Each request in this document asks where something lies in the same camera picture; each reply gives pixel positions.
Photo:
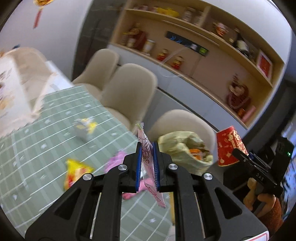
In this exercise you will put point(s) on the beige chair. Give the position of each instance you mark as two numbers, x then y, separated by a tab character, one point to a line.
98	72
129	93
182	120

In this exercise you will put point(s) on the red gold hanging ornament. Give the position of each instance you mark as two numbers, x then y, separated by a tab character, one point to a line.
40	4

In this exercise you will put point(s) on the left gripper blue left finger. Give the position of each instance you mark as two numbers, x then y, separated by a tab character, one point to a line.
138	165

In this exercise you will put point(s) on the green grid tablecloth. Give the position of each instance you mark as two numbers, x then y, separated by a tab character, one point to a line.
33	158

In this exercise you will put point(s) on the pink patterned wrapper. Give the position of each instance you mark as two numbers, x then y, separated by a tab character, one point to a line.
148	163

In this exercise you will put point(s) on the red paper cup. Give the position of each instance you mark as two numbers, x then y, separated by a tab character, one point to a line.
228	140

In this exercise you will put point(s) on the black power strip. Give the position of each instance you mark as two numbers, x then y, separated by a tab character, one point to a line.
187	43

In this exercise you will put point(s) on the near beige chair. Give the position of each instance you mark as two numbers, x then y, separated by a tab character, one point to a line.
182	120

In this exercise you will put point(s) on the yellow red candy wrapper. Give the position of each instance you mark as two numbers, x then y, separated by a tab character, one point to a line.
75	170

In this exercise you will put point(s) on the far beige chair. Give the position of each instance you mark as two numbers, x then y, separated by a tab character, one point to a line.
98	72

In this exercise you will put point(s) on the red doll figurine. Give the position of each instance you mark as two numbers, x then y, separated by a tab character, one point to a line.
238	98

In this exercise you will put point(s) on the green trash bag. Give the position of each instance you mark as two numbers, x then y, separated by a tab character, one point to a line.
187	150

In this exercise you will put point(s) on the middle beige chair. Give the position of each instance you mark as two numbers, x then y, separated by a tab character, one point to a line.
129	93

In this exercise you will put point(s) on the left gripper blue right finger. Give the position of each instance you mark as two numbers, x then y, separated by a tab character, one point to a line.
156	164

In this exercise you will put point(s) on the right hand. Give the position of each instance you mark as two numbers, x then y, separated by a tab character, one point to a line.
251	197

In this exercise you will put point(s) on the wooden shelf cabinet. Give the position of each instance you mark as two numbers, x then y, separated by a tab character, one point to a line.
222	60

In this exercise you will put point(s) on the white cartoon paper bag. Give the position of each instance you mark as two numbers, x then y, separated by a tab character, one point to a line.
26	78

